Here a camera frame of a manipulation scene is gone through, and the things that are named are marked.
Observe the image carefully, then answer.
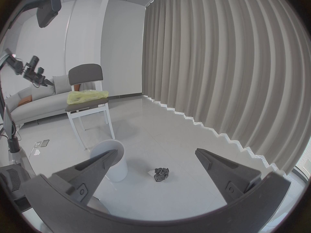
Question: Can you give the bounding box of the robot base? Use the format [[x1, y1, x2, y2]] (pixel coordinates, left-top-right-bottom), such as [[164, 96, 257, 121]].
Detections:
[[0, 147, 42, 214]]

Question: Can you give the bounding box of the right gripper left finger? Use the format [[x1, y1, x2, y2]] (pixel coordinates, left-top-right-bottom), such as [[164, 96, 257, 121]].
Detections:
[[51, 149, 119, 206]]

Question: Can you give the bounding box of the yellow plastic bag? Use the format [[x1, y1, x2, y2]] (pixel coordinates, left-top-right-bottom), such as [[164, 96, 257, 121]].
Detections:
[[67, 89, 109, 105]]

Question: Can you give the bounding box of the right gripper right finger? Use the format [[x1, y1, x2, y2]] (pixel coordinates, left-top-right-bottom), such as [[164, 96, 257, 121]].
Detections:
[[195, 148, 262, 205]]

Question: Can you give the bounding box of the pale grey sofa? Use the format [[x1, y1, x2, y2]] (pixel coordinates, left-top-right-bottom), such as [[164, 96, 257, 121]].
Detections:
[[4, 75, 98, 126]]

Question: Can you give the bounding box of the white trash bin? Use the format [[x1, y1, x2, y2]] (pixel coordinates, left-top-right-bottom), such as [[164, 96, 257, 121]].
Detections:
[[90, 140, 128, 182]]

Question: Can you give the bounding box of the beige curtain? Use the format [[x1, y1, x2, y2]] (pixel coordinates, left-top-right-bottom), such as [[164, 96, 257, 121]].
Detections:
[[142, 0, 311, 177]]

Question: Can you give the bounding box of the window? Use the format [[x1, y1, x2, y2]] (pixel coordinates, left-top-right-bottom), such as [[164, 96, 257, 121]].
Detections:
[[292, 140, 311, 181]]

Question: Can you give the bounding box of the black plastic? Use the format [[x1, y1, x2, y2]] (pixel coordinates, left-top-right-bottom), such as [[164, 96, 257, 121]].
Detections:
[[154, 167, 170, 182]]

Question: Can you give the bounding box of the grey and white chair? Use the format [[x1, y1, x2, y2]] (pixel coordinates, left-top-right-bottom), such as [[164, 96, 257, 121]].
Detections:
[[65, 63, 116, 151]]

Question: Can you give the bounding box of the pale grey cushion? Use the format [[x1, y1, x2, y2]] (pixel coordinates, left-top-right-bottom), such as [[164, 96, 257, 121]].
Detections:
[[31, 84, 56, 102], [52, 75, 71, 94]]

